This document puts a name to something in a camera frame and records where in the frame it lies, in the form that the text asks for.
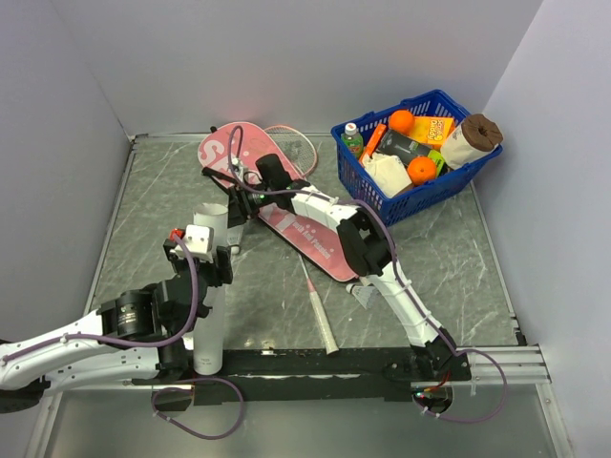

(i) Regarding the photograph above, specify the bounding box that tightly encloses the orange fruit back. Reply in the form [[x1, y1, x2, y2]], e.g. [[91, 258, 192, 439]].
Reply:
[[388, 110, 415, 135]]

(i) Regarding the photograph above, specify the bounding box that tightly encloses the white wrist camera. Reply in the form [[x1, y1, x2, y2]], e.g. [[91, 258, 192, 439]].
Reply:
[[170, 224, 214, 262], [232, 158, 249, 179]]

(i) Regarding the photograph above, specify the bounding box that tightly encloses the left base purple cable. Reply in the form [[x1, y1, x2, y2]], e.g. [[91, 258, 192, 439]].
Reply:
[[150, 374, 246, 439]]

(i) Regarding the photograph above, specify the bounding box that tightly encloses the pink badminton racket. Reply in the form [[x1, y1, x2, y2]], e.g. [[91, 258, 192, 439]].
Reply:
[[264, 125, 339, 356]]

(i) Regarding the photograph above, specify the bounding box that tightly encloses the brown paper roll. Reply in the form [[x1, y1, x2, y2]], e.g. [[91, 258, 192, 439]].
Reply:
[[440, 114, 503, 170]]

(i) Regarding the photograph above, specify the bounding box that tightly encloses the yellow orange snack box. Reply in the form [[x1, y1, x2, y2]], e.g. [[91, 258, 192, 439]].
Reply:
[[408, 116, 455, 151]]

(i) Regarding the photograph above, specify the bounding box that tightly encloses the white cloth bag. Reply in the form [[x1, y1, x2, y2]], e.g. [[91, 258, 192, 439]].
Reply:
[[362, 153, 413, 198]]

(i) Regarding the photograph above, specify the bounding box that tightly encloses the lime green packet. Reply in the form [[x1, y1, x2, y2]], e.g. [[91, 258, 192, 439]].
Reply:
[[428, 149, 449, 177]]

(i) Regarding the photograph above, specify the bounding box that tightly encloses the black packet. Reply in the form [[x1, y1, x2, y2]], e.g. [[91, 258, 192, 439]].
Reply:
[[376, 130, 431, 165]]

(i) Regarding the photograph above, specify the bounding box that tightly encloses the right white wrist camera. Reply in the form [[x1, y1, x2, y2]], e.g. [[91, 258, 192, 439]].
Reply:
[[232, 158, 249, 179]]

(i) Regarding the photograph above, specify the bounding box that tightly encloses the green drink bottle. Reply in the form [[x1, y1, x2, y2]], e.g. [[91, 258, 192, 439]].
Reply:
[[341, 122, 364, 159]]

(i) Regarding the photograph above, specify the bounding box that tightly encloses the orange fruit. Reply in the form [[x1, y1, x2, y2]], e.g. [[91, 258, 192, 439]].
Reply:
[[407, 156, 437, 186], [388, 110, 415, 135]]

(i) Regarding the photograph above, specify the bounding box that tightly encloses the white shuttlecock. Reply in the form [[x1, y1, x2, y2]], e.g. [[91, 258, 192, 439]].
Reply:
[[227, 224, 244, 255], [346, 282, 379, 310]]

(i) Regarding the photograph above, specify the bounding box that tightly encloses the blue plastic basket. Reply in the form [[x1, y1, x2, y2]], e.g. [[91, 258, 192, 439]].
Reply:
[[330, 89, 503, 226]]

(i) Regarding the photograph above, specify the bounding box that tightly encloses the orange slim box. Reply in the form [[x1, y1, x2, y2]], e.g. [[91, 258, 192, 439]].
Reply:
[[359, 123, 388, 164]]

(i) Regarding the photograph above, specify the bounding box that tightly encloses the orange fruit front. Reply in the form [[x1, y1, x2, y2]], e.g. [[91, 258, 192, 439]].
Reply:
[[407, 156, 437, 186]]

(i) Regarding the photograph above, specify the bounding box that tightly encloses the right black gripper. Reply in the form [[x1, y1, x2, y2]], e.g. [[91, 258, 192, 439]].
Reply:
[[220, 184, 275, 232]]

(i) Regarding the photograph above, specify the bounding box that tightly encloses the white shuttlecock tube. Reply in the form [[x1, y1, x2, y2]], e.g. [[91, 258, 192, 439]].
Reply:
[[193, 203, 228, 376]]

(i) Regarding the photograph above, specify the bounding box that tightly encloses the pink racket cover bag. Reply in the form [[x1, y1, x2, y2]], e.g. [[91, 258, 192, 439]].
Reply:
[[198, 122, 358, 282]]

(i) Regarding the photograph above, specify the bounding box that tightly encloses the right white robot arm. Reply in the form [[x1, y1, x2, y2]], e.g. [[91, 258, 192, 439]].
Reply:
[[228, 154, 455, 380]]

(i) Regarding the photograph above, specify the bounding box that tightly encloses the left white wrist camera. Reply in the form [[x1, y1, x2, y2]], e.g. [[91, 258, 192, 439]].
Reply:
[[170, 224, 214, 262]]

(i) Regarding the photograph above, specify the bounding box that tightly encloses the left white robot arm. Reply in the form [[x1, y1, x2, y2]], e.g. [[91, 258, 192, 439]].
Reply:
[[1, 240, 233, 413]]

